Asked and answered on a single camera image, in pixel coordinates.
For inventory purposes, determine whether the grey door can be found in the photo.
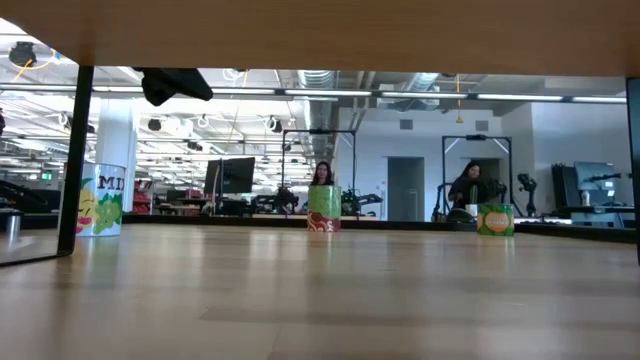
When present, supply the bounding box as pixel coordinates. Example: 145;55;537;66
386;156;426;222

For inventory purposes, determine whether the short green orange-print can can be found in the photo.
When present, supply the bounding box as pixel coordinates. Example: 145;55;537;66
476;202;516;238

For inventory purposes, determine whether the yellow hanging cord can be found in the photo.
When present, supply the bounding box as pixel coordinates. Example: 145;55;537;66
454;74;465;125

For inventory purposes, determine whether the black camera rig frame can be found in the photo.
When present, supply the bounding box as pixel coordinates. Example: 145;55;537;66
441;133;514;217
281;128;358;217

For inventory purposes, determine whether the black computer monitor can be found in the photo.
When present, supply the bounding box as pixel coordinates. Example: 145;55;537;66
203;156;257;215

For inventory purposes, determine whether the person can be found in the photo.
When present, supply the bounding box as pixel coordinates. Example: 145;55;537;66
310;160;336;188
447;160;495;210

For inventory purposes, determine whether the white mixed fruit can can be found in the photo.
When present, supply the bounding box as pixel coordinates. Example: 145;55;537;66
73;161;127;238

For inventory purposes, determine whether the green red patterned can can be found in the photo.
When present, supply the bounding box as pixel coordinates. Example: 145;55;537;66
306;184;343;233

